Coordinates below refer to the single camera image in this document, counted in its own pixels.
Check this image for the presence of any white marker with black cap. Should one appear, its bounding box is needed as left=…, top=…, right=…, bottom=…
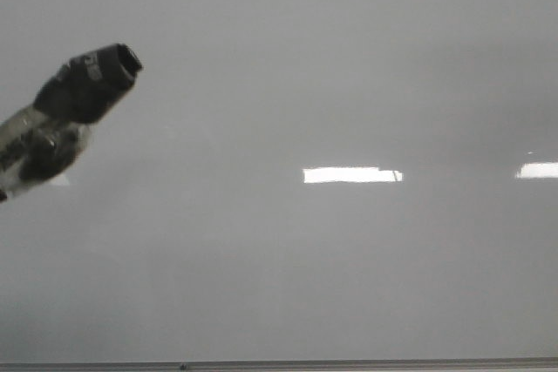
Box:
left=1, top=43, right=143, bottom=202

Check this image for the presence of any white whiteboard with aluminium frame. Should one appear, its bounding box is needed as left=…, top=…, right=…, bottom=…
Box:
left=1, top=0, right=557, bottom=362

